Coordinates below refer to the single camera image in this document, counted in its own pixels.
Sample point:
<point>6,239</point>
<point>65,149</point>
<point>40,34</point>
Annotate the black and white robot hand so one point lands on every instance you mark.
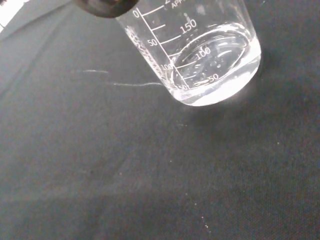
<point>105,7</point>

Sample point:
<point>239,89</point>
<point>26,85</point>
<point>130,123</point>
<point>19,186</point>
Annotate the black scalloped bench cloth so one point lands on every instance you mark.
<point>125,175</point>

